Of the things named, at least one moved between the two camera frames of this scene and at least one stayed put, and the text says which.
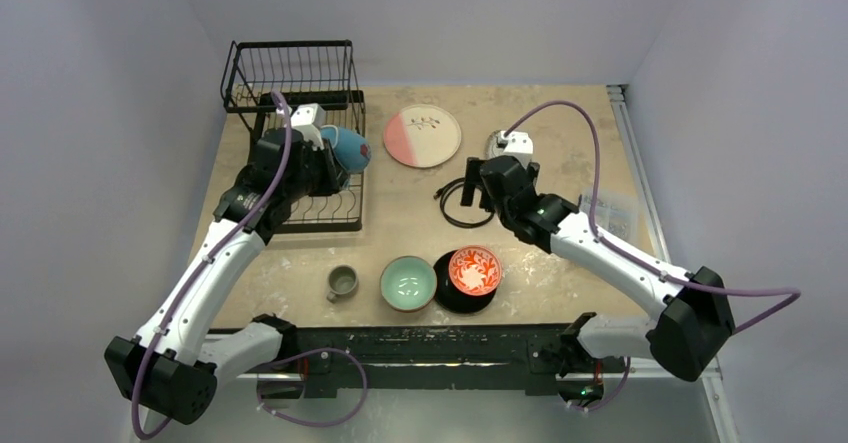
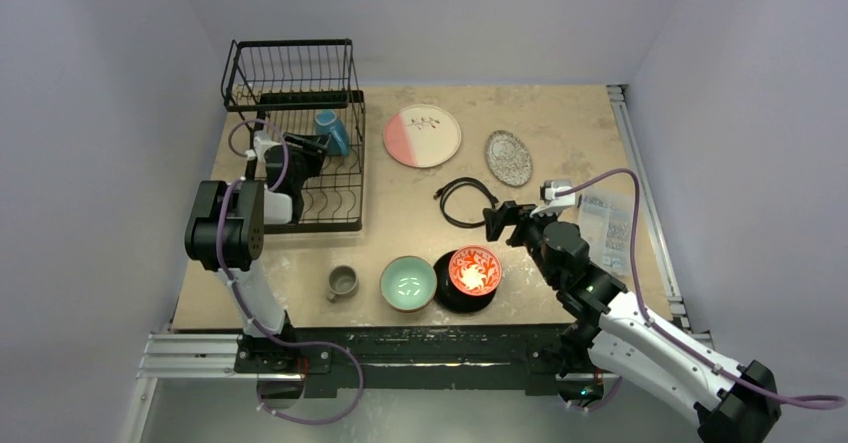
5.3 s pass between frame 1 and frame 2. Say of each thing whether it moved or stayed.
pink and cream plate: stayed
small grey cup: stayed
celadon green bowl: stayed
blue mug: moved
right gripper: moved
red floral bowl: stayed
